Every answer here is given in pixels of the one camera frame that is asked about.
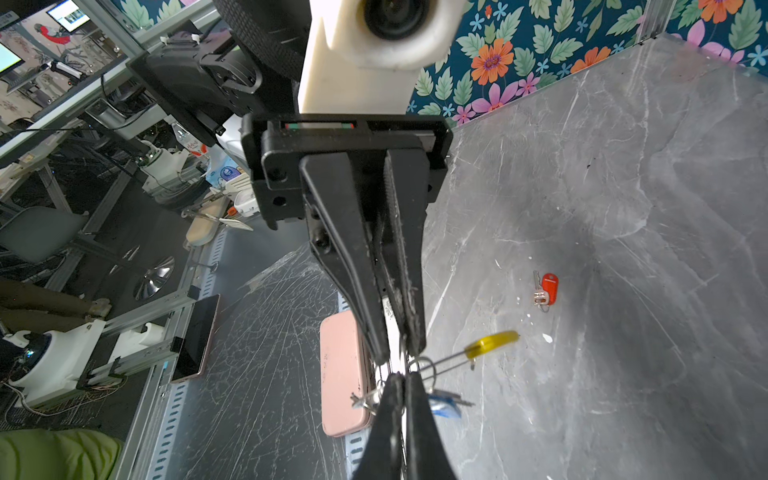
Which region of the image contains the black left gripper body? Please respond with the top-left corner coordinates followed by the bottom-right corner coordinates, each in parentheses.
top-left (241, 113), bottom-right (453, 230)

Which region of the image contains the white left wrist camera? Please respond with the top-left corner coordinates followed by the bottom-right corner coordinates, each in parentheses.
top-left (298, 1), bottom-right (466, 115)

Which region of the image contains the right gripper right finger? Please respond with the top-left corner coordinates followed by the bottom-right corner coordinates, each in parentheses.
top-left (404, 372), bottom-right (456, 480)

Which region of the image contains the black smartphone on bench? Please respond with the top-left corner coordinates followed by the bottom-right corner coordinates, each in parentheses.
top-left (172, 294), bottom-right (221, 383)

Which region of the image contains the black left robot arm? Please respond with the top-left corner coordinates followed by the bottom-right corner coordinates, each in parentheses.
top-left (129, 1), bottom-right (464, 364)

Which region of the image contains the pink box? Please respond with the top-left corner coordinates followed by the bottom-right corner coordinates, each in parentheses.
top-left (319, 310), bottom-right (371, 438)

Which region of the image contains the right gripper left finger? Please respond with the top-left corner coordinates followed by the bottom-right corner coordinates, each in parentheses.
top-left (353, 373), bottom-right (405, 480)

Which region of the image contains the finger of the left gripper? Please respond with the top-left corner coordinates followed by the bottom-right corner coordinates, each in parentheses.
top-left (381, 149), bottom-right (429, 357)
top-left (299, 152), bottom-right (390, 365)

